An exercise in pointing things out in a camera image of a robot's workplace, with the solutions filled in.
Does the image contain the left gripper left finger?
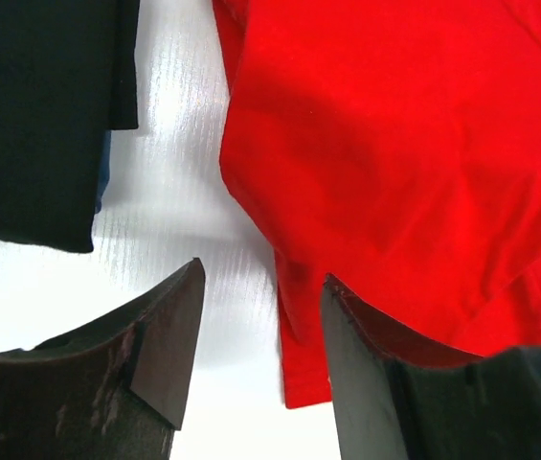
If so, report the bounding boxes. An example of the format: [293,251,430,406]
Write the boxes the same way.
[0,259,205,459]

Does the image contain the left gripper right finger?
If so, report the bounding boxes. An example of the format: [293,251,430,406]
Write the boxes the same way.
[321,276,541,460]

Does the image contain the red t-shirt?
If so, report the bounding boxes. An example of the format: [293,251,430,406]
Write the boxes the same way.
[213,0,541,409]

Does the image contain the folded blue t-shirt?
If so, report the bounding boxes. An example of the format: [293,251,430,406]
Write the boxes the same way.
[95,130,112,214]

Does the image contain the folded black t-shirt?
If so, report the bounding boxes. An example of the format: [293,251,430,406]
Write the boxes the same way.
[0,0,140,253]

